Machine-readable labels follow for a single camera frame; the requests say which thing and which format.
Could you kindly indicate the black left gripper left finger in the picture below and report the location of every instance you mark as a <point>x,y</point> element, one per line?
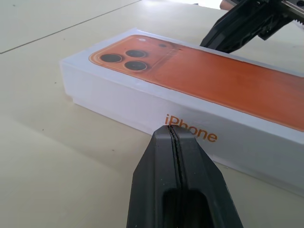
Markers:
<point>154,180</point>

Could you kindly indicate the white phone box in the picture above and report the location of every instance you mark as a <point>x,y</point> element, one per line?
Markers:
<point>190,78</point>

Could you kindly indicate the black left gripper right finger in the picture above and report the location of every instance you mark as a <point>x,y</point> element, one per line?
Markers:
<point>204,185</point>

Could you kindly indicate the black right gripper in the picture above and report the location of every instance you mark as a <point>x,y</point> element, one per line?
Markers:
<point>293,6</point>

